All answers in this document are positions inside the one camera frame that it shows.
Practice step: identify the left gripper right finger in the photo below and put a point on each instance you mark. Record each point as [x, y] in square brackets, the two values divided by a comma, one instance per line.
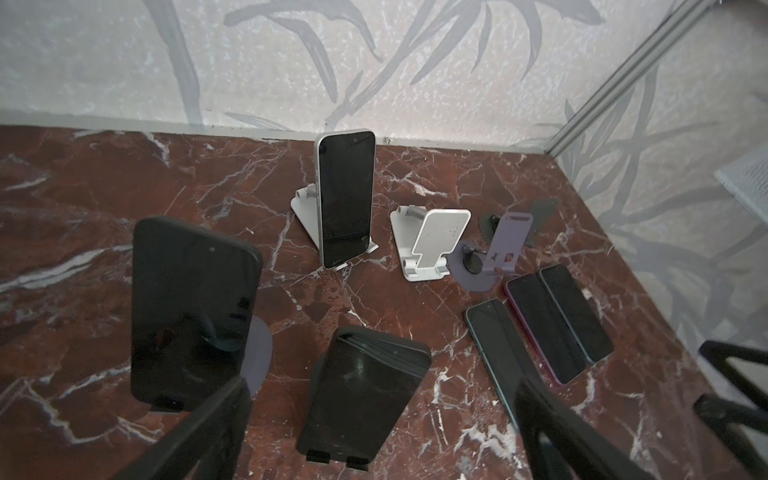
[558, 443]

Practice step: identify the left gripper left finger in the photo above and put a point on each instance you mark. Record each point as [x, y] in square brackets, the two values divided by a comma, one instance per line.
[207, 442]

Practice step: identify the teal-edged phone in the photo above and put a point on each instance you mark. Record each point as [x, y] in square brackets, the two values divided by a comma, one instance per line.
[502, 349]

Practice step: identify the black phone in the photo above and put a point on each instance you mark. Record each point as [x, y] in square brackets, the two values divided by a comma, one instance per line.
[361, 386]
[193, 292]

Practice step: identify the purple-edged phone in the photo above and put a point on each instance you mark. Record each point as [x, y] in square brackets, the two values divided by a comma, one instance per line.
[545, 326]

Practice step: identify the teal phone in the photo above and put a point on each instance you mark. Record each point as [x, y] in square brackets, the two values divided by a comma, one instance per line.
[584, 324]

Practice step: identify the dark grey front stand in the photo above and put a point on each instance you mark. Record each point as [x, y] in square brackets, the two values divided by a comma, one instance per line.
[540, 212]

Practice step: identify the grey round stand far left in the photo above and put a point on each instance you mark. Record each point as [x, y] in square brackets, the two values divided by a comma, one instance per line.
[257, 356]

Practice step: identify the purple-grey stand back right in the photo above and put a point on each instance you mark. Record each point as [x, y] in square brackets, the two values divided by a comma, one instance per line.
[478, 270]

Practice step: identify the white stand under teal phone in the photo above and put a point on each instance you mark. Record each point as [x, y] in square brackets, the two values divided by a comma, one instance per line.
[424, 237]

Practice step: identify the white stand at back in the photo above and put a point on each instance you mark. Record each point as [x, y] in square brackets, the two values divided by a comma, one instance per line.
[309, 216]

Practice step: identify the white-edged phone at back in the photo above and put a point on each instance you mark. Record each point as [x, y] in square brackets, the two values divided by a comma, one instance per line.
[345, 164]

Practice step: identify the white wire mesh basket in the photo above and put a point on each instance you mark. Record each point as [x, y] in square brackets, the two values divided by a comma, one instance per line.
[746, 180]

